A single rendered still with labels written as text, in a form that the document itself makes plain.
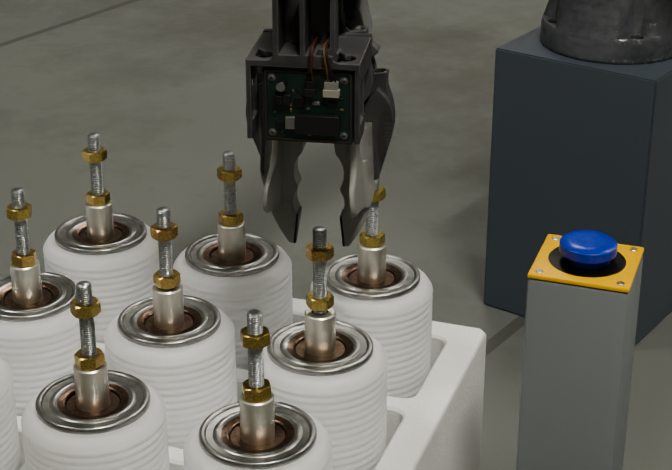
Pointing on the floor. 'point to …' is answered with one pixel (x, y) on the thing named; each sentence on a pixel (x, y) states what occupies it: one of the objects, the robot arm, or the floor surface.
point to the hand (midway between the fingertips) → (321, 220)
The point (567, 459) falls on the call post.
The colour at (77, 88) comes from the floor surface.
